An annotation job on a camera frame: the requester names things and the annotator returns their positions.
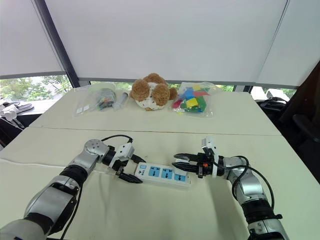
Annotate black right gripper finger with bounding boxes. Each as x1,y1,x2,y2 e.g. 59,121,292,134
173,153,199,162
171,162,199,174

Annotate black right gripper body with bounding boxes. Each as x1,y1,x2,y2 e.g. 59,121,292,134
195,152,216,179

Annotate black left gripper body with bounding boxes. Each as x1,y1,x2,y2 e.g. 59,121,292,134
115,155,135,179

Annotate white power strip blue sockets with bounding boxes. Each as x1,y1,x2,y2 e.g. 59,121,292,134
134,161,192,190

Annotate plastic bag of colourful blocks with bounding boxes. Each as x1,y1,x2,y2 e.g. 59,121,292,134
170,81,219,119

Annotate clear plastic syringe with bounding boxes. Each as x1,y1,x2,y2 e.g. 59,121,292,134
112,91,130,112

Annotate brown and white plush dog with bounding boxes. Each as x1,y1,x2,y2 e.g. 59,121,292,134
128,72,179,112

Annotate clear bag of small parts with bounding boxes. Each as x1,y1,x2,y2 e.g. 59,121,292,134
72,84,119,118

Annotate black office chair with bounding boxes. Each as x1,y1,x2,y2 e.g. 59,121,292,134
256,59,320,151

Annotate black sandal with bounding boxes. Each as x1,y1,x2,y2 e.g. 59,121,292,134
13,102,35,114

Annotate white roller blind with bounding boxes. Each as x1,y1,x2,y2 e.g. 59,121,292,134
0,0,67,77
43,0,289,84
254,0,320,87

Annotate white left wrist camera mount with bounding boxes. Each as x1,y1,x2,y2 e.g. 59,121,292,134
109,143,136,171

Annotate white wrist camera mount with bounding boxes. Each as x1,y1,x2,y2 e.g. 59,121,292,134
109,143,136,171
200,136,220,161

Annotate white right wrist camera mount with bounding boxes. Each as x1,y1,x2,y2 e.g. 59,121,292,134
200,136,220,161

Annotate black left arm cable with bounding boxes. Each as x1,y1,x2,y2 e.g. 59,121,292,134
100,134,134,151

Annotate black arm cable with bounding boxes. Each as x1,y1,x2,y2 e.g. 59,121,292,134
100,134,134,151
216,155,276,208

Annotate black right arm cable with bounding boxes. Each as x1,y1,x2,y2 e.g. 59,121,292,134
216,155,276,208

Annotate white power strip cable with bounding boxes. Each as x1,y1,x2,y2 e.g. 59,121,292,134
0,157,120,176

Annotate dark window frame post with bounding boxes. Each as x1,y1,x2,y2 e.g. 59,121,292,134
31,0,81,89

